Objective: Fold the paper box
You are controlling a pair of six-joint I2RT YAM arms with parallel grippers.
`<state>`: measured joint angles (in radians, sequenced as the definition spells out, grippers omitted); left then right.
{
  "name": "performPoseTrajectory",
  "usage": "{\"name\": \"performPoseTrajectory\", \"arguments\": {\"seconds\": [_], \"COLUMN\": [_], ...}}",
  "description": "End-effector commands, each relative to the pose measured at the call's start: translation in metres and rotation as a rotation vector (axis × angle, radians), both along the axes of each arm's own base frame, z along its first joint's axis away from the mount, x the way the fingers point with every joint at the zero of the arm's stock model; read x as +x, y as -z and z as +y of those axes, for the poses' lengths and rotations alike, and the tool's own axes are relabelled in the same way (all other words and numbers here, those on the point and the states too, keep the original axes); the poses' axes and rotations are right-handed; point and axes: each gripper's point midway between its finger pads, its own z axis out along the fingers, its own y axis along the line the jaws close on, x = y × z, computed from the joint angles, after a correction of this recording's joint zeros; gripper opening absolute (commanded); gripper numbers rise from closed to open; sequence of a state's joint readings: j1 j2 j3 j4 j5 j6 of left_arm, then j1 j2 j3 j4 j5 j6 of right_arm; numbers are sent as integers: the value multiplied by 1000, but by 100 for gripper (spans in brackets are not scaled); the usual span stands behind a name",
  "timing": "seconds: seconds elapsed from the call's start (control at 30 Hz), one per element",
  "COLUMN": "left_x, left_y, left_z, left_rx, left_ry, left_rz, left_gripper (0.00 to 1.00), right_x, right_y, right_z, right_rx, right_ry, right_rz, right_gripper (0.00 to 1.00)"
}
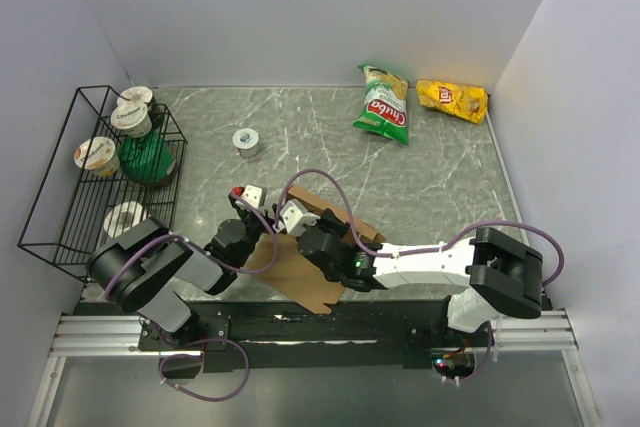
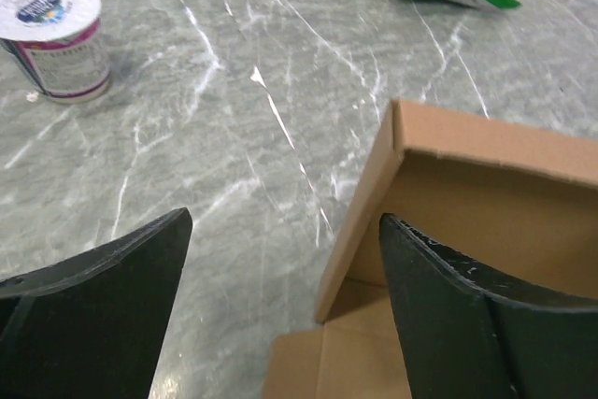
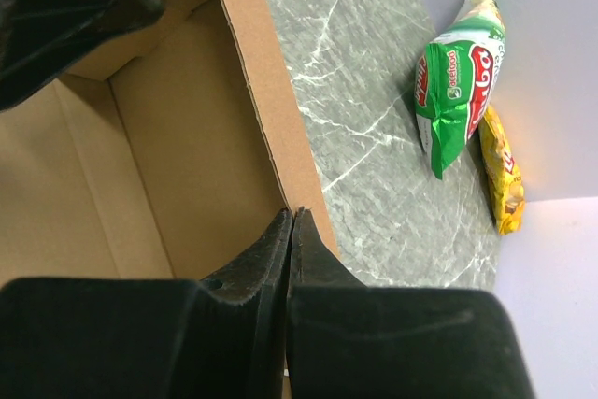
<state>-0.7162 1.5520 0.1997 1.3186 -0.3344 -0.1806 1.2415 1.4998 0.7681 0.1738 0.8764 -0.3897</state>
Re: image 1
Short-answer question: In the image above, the brown cardboard box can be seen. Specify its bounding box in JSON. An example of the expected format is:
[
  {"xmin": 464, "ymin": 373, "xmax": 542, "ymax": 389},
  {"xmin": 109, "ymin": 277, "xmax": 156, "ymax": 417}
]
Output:
[{"xmin": 245, "ymin": 185, "xmax": 386, "ymax": 314}]

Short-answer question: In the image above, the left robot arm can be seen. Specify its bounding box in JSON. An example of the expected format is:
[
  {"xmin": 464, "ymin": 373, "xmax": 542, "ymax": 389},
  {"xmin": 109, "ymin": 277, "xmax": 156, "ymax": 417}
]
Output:
[{"xmin": 86, "ymin": 192, "xmax": 277, "ymax": 349}]

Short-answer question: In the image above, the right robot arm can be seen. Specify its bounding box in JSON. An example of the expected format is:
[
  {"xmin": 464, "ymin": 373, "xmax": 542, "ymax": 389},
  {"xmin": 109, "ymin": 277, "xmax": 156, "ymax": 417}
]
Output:
[{"xmin": 282, "ymin": 202, "xmax": 543, "ymax": 346}]

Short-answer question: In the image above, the small white yogurt cup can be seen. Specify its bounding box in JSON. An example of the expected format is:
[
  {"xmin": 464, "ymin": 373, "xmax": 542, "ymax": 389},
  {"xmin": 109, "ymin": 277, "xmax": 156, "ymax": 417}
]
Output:
[{"xmin": 232, "ymin": 128, "xmax": 259, "ymax": 158}]

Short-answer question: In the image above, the green bottle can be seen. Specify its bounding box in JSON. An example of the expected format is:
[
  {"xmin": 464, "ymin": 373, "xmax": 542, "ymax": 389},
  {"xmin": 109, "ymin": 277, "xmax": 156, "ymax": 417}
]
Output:
[{"xmin": 118, "ymin": 131, "xmax": 176, "ymax": 187}]

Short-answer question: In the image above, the white tape roll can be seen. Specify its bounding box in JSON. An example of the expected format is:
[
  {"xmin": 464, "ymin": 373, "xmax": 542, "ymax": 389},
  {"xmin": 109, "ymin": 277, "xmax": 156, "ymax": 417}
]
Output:
[{"xmin": 103, "ymin": 201, "xmax": 148, "ymax": 238}]

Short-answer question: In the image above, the green Chuba snack bag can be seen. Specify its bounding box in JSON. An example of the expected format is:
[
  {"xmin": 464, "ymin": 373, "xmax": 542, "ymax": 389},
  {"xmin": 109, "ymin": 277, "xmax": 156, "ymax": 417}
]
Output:
[{"xmin": 353, "ymin": 65, "xmax": 409, "ymax": 145}]

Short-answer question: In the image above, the Chobani yogurt cup middle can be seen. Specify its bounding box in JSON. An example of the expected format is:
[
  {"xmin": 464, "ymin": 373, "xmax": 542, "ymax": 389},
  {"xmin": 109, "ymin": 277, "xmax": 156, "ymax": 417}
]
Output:
[{"xmin": 110, "ymin": 102, "xmax": 152, "ymax": 138}]

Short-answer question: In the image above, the chobani yogurt cup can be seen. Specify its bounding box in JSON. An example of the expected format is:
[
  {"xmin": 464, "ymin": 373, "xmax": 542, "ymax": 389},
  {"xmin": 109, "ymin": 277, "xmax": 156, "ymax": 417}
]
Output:
[
  {"xmin": 110, "ymin": 102, "xmax": 152, "ymax": 138},
  {"xmin": 74, "ymin": 136, "xmax": 120, "ymax": 178}
]

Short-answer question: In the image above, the Chobani yogurt cup front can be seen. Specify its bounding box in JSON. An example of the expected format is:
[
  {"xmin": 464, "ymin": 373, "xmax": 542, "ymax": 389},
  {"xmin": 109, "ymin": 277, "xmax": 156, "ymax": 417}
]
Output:
[{"xmin": 74, "ymin": 136, "xmax": 120, "ymax": 178}]

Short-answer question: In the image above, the yellow Lays chips bag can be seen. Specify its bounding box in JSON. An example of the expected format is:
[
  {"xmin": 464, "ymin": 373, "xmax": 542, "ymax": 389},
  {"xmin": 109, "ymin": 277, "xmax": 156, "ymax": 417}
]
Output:
[{"xmin": 416, "ymin": 80, "xmax": 488, "ymax": 125}]

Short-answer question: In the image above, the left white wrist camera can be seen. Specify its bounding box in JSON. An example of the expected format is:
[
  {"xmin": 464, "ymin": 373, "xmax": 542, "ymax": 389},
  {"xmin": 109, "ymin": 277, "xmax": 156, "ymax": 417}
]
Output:
[{"xmin": 230, "ymin": 185, "xmax": 267, "ymax": 209}]

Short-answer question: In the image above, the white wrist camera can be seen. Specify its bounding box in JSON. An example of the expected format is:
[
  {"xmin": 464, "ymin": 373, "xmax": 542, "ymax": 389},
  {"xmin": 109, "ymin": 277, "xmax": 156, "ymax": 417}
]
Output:
[
  {"xmin": 230, "ymin": 185, "xmax": 267, "ymax": 209},
  {"xmin": 275, "ymin": 199, "xmax": 320, "ymax": 237}
]

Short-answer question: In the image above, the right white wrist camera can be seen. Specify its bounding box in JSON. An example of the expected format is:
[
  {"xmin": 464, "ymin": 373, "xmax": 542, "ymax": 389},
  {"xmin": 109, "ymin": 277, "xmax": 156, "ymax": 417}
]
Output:
[{"xmin": 275, "ymin": 199, "xmax": 320, "ymax": 237}]

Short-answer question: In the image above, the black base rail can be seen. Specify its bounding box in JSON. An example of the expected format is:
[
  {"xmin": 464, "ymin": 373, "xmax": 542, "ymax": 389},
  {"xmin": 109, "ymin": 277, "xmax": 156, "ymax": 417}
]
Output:
[{"xmin": 47, "ymin": 296, "xmax": 576, "ymax": 373}]

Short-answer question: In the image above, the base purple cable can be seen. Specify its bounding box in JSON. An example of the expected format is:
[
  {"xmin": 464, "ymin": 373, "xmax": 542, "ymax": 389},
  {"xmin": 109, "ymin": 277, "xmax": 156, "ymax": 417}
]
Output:
[{"xmin": 158, "ymin": 336, "xmax": 251, "ymax": 403}]

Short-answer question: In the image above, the black wire rack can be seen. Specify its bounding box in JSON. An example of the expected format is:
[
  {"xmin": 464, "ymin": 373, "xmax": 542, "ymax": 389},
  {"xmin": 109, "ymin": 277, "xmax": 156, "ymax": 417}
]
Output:
[{"xmin": 17, "ymin": 85, "xmax": 188, "ymax": 283}]

